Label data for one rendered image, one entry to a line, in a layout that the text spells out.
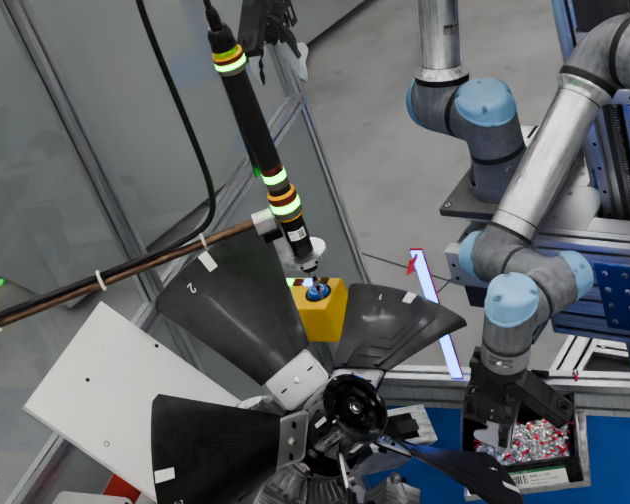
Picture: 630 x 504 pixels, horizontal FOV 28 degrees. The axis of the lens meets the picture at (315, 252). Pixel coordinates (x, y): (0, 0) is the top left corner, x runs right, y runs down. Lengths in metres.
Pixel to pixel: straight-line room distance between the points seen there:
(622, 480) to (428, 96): 0.89
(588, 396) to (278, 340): 0.70
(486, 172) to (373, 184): 2.23
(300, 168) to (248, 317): 1.42
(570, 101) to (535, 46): 3.44
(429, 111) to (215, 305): 0.83
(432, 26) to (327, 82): 3.08
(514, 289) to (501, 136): 0.79
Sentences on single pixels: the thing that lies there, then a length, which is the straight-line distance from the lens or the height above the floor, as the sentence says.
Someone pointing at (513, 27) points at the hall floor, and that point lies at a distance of 5.68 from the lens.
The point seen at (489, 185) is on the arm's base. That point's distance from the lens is 2.66.
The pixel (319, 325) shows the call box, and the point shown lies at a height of 1.03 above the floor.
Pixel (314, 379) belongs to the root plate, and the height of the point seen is 1.25.
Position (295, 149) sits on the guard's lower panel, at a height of 0.89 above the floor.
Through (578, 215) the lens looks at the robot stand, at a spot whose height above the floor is 0.95.
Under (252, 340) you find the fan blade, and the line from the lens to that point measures 2.04.
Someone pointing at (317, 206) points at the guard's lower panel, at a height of 0.70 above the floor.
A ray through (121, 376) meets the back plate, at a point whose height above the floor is 1.28.
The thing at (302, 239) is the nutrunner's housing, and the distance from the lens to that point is 1.91.
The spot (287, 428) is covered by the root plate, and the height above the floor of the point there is 1.25.
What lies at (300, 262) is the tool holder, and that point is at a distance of 1.92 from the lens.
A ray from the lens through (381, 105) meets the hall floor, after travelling 5.37.
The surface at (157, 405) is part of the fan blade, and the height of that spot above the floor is 1.43.
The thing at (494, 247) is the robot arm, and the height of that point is 1.36.
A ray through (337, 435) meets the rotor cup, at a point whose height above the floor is 1.22.
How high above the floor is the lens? 2.52
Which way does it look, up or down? 33 degrees down
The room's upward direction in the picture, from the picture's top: 21 degrees counter-clockwise
